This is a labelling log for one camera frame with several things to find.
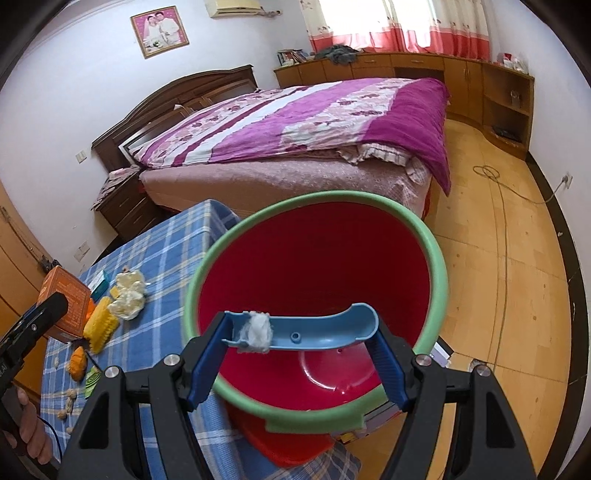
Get light blue plastic scoop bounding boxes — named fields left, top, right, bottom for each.
left=225, top=303, right=380, bottom=351

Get white tissue wad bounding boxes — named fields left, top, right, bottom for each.
left=238, top=311, right=273, bottom=354

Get orange waffle cloth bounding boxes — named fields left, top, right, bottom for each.
left=37, top=266, right=91, bottom=343

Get yellow knitted cloth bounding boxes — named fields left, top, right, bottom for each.
left=83, top=296, right=119, bottom=354

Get red bucket green rim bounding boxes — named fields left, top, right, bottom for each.
left=183, top=191, right=448, bottom=467

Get person left hand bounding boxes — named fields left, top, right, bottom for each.
left=14, top=387, right=53, bottom=465

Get orange peel piece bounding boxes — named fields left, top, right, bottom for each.
left=67, top=346, right=87, bottom=383

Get peanut shell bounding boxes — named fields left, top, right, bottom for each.
left=65, top=389, right=77, bottom=415

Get wooden wardrobe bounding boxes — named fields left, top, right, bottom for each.
left=0, top=186, right=48, bottom=403

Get green small item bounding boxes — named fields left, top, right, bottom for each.
left=84, top=367, right=102, bottom=399

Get blue plaid tablecloth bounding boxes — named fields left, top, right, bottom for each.
left=40, top=200, right=361, bottom=479

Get cream crumpled paper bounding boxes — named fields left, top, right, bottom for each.
left=108, top=270, right=147, bottom=321

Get teal white small box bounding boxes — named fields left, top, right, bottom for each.
left=88, top=270, right=110, bottom=302

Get dark wooden nightstand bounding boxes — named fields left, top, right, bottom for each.
left=94, top=172, right=164, bottom=242

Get dark wooden bed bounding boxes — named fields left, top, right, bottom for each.
left=92, top=66, right=451, bottom=215

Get pink cloth on nightstand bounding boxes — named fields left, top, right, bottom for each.
left=91, top=166, right=140, bottom=211

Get purple floral quilt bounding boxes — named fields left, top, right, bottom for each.
left=131, top=78, right=451, bottom=192

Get long wooden cabinet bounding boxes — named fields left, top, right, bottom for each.
left=274, top=52, right=535, bottom=160

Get grey clothes pile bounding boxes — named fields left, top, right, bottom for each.
left=315, top=44, right=360, bottom=65

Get books on cabinet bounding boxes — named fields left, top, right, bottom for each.
left=276, top=49, right=308, bottom=68

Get bottles on cabinet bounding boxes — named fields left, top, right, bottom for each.
left=497, top=52, right=529, bottom=75

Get framed wedding photo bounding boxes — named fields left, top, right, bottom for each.
left=130, top=6, right=189, bottom=59

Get red white curtains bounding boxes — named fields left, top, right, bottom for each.
left=300, top=0, right=491, bottom=61

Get wall power socket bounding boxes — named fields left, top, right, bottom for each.
left=74, top=242, right=90, bottom=262

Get wall light switch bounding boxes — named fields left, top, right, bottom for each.
left=75, top=150, right=88, bottom=164

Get cable on floor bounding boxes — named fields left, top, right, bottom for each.
left=471, top=164, right=574, bottom=370

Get wall air conditioner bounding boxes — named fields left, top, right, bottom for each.
left=204, top=0, right=262, bottom=18

